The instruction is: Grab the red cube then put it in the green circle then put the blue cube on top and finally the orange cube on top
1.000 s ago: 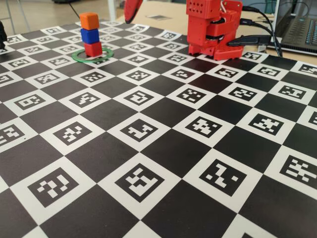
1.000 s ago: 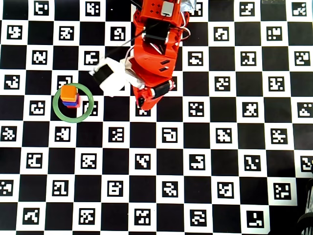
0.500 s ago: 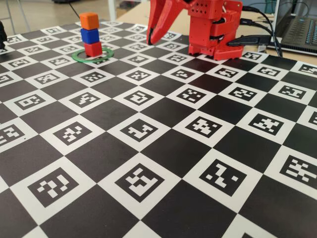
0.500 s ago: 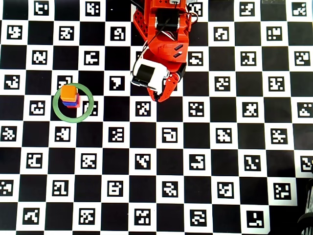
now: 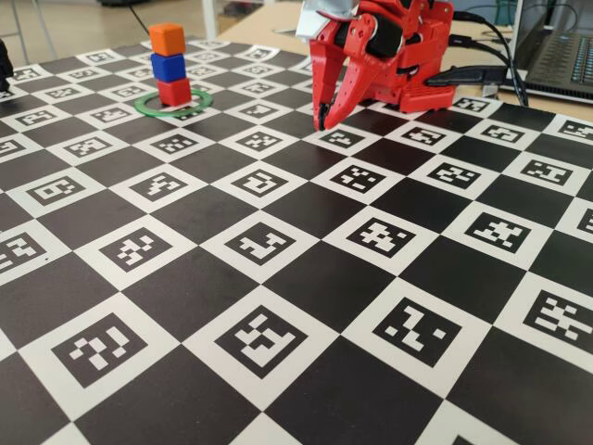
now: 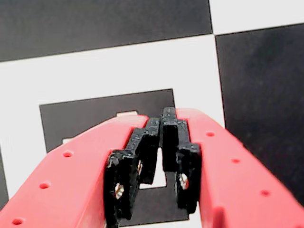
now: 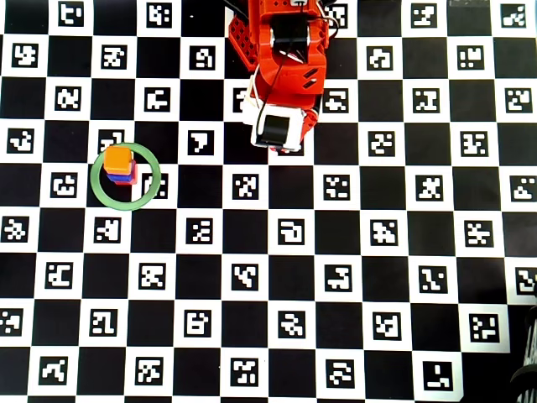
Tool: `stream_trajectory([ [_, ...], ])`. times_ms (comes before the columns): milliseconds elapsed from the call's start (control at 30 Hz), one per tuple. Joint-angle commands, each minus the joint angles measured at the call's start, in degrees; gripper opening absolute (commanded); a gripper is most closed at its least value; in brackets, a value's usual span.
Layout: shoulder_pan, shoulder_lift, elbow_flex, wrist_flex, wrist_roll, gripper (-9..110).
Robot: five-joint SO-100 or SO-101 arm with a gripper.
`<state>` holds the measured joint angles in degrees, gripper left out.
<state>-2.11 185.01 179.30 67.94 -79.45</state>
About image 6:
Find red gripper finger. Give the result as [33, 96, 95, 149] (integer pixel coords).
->
[159, 106, 304, 228]
[0, 112, 160, 228]

